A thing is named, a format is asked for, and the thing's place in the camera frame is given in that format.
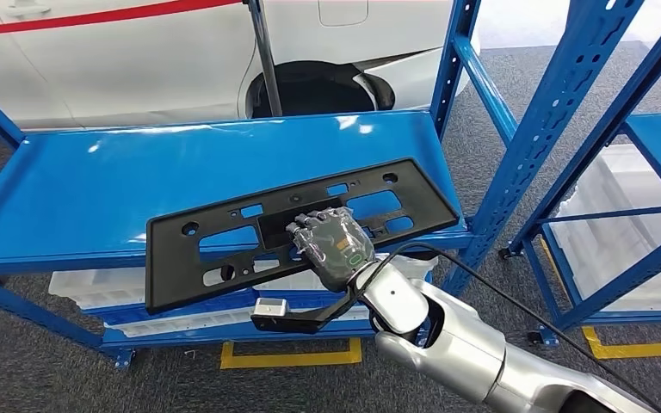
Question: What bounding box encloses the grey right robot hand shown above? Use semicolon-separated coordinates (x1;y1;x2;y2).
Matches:
284;206;376;293

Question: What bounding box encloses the black plastic plate frame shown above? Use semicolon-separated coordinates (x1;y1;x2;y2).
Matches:
145;157;461;316

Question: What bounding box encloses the yellow floor tape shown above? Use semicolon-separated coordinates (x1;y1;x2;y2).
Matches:
581;325;661;361
220;337;363;371

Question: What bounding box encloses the grey metal pole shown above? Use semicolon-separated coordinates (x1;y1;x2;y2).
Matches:
243;0;284;118

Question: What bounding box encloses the white car with red stripe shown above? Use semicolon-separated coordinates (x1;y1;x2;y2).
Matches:
0;0;480;135

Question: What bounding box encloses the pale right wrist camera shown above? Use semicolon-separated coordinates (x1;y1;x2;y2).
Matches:
253;297;290;317

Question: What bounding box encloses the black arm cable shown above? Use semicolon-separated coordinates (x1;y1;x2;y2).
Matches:
359;242;661;413

